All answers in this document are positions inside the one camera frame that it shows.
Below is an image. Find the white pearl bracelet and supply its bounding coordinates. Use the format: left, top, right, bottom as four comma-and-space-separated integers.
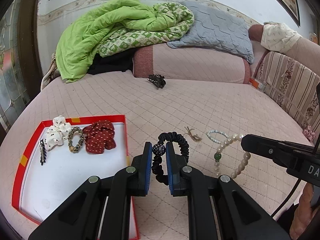
213, 133, 252, 180

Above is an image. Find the gold leopard hair tie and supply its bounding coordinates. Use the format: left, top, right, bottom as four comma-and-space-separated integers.
67, 126, 86, 153

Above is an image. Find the silver black hair clip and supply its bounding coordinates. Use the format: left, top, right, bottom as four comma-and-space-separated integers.
39, 139, 47, 165

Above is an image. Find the pale green bead bracelet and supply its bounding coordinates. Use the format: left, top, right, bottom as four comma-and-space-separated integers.
206, 129, 230, 145

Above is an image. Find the red polka dot scrunchie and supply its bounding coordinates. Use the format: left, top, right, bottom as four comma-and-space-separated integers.
82, 120, 116, 154

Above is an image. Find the white cherry print scrunchie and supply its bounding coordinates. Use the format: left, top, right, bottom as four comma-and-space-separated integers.
43, 115, 72, 151

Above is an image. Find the black scrunchie with bead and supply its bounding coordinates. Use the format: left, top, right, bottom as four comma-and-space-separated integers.
151, 132, 189, 186

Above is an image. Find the person's right hand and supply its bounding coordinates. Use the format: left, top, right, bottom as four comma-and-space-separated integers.
290, 183, 319, 239

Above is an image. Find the red box white interior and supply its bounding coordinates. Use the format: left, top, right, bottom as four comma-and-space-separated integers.
9, 115, 129, 239

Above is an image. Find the striped floral cushion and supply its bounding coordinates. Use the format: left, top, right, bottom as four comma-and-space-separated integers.
256, 51, 319, 143

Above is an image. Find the orange white small box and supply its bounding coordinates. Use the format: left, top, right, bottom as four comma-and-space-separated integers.
249, 77, 266, 93

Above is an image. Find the pink quilted bed cover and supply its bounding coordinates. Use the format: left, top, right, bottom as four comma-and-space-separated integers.
1, 72, 310, 239

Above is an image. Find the cream patterned cloth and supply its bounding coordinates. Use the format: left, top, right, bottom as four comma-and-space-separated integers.
260, 22, 302, 54

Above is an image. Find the beige patterned fabric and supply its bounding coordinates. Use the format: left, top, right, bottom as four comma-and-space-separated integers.
40, 53, 61, 91

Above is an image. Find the dark wooden glass door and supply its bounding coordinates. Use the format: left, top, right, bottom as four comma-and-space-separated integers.
1, 0, 42, 139

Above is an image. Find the pink bolster pillow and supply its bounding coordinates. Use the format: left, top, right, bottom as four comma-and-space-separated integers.
133, 43, 251, 84

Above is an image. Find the black claw hair clip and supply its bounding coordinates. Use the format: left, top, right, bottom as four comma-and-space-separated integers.
148, 74, 166, 89

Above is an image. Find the grey quilted pillow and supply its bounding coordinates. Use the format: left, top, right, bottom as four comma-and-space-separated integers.
167, 1, 254, 64

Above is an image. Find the green quilted blanket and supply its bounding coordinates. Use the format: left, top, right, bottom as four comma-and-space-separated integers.
55, 0, 194, 83

